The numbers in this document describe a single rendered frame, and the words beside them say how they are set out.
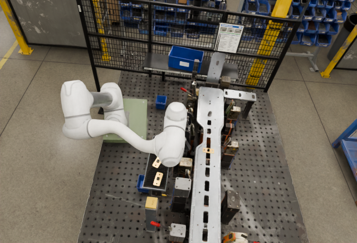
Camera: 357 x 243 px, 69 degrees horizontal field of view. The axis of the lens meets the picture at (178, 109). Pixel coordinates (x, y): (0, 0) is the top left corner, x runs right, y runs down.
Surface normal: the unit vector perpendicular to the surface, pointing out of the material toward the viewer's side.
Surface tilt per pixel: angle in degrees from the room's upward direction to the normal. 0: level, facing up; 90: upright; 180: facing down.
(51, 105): 0
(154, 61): 0
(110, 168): 0
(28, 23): 90
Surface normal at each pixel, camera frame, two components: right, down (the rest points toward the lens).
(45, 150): 0.08, -0.65
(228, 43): -0.11, 0.76
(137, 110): 0.07, 0.04
